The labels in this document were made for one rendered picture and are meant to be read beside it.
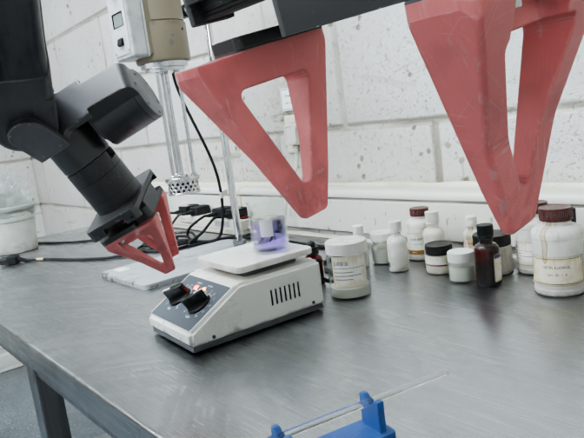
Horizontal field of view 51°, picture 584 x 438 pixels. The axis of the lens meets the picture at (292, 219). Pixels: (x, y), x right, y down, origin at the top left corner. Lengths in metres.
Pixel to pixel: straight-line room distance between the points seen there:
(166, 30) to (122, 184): 0.54
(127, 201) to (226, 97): 0.45
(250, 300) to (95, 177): 0.24
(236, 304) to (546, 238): 0.39
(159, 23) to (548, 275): 0.78
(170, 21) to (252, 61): 0.94
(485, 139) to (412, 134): 0.98
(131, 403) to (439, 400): 0.30
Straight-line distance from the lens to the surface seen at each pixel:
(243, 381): 0.65
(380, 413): 0.50
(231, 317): 0.75
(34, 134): 0.62
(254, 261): 0.77
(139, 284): 1.10
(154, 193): 0.71
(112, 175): 0.68
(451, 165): 1.10
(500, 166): 0.18
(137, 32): 1.16
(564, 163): 0.99
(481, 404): 0.57
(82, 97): 0.65
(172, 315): 0.79
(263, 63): 0.25
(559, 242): 0.81
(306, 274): 0.80
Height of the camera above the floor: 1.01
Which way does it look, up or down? 9 degrees down
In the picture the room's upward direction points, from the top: 7 degrees counter-clockwise
